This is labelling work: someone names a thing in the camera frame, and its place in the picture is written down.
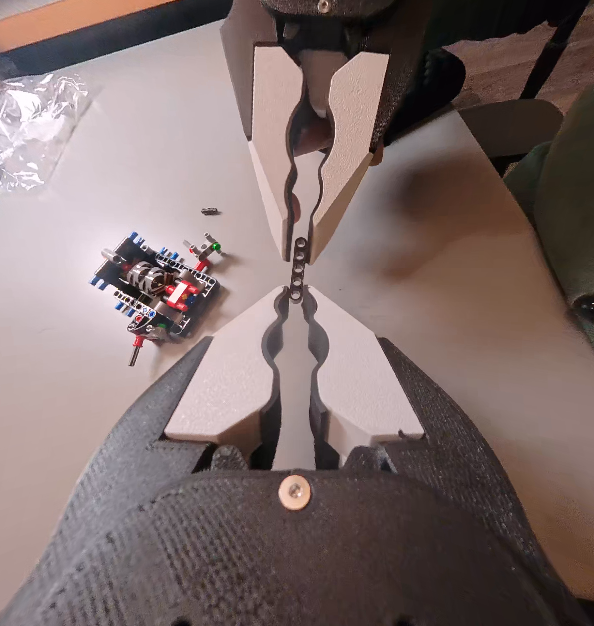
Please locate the black lego beam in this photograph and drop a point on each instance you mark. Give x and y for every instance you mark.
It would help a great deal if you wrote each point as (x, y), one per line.
(298, 274)

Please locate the small grey lego pin piece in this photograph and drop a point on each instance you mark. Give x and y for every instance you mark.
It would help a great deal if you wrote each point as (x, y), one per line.
(206, 248)

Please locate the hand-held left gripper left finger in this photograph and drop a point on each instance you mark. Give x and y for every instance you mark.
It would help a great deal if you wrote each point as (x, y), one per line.
(223, 381)

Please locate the grey seat chair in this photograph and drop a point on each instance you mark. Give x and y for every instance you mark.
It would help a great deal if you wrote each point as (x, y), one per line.
(512, 127)

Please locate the person's right hand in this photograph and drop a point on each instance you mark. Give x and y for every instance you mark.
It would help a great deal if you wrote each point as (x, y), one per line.
(314, 139)

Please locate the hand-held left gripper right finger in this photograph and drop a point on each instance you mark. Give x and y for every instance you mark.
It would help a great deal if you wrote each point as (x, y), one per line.
(370, 386)

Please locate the orange edged table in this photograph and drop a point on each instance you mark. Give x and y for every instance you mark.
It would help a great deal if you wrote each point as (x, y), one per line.
(81, 19)

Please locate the clear plastic bag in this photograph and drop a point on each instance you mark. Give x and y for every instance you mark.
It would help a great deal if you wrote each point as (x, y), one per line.
(27, 127)

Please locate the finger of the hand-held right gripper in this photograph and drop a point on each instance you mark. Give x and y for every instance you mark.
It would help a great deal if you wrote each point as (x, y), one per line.
(355, 112)
(272, 122)

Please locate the person's green sweatshirt torso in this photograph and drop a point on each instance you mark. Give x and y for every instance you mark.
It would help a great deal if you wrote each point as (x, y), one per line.
(571, 195)

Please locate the lego car chassis assembly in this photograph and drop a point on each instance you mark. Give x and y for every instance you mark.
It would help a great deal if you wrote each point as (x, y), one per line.
(155, 281)

